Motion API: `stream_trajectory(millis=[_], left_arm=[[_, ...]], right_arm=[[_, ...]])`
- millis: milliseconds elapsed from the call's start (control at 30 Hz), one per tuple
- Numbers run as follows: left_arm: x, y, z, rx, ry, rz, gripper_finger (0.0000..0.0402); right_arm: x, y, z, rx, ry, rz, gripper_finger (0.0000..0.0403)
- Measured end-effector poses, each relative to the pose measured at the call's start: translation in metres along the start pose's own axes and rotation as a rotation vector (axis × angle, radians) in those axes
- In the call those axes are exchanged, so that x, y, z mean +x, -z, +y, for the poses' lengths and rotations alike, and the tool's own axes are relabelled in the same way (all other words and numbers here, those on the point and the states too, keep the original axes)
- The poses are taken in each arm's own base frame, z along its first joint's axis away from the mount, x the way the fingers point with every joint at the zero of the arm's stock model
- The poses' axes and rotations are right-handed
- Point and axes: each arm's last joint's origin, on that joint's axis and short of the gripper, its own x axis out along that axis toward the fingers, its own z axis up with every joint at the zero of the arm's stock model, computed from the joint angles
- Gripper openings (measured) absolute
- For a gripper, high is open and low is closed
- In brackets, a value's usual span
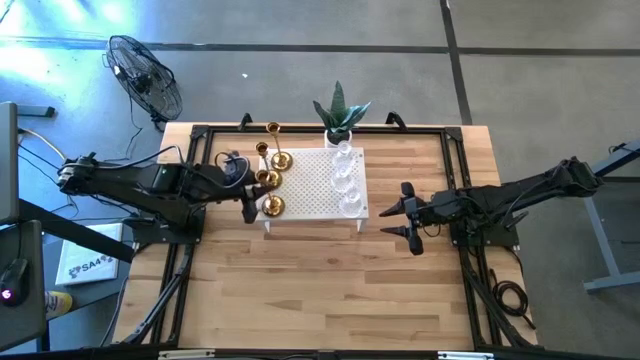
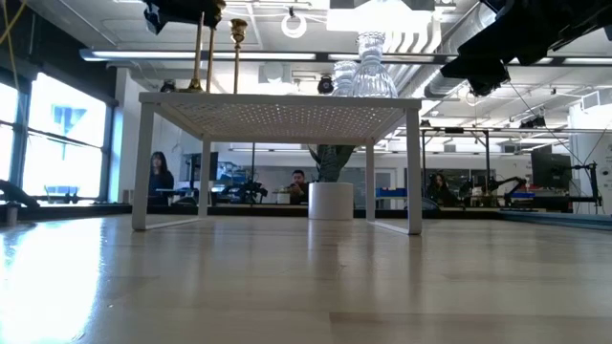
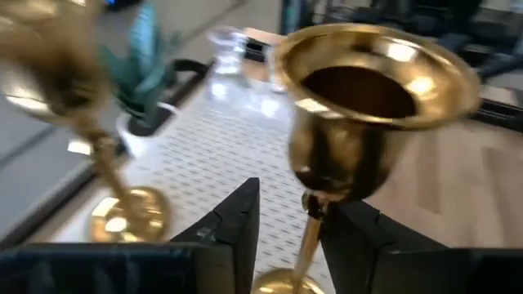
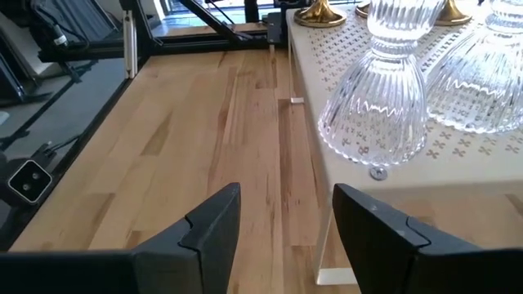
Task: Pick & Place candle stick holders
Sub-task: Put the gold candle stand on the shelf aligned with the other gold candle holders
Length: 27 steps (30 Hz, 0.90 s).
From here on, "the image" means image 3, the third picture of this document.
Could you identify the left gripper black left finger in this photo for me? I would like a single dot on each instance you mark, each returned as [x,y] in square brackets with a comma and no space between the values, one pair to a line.
[233,245]

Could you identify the white round plant pot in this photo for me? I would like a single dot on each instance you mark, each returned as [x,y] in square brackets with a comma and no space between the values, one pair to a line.
[135,143]

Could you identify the brass candlestick holder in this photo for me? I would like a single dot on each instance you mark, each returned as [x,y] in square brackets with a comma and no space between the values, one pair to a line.
[135,212]
[347,155]

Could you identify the ribbed glass candle holder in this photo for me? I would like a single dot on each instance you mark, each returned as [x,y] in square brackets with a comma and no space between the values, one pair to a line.
[229,53]
[278,77]

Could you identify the white perforated metal shelf riser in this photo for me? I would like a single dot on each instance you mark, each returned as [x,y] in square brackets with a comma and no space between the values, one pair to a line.
[229,163]

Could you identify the green snake plant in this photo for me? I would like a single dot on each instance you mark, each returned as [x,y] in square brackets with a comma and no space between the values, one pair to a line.
[143,73]

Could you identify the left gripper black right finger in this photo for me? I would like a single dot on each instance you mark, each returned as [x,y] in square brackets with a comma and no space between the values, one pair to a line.
[355,245]

